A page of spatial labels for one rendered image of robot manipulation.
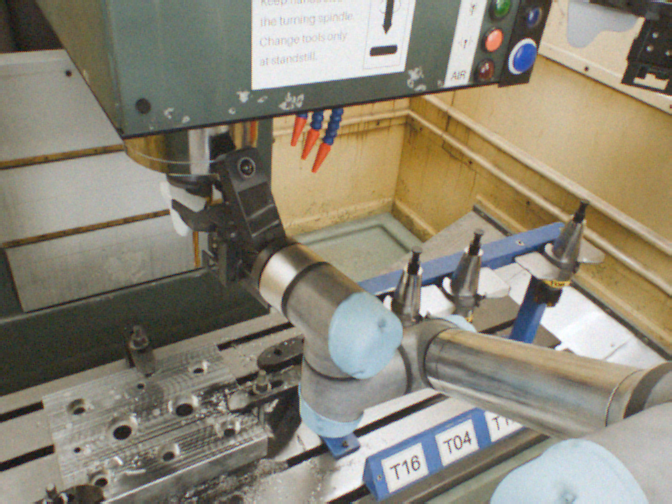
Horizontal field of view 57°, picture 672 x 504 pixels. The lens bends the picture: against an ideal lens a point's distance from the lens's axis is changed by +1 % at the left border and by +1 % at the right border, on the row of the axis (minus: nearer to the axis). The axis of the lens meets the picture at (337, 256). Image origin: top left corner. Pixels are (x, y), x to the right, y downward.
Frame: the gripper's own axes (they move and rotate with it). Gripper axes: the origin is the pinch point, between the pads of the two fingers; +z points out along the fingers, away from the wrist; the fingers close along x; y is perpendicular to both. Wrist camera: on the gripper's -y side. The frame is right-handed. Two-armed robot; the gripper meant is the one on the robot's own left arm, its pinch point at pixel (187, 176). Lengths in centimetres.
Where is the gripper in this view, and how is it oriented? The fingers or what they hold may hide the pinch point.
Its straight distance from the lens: 80.7
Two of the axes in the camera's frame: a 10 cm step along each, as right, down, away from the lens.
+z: -6.7, -5.0, 5.5
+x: 7.4, -3.4, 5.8
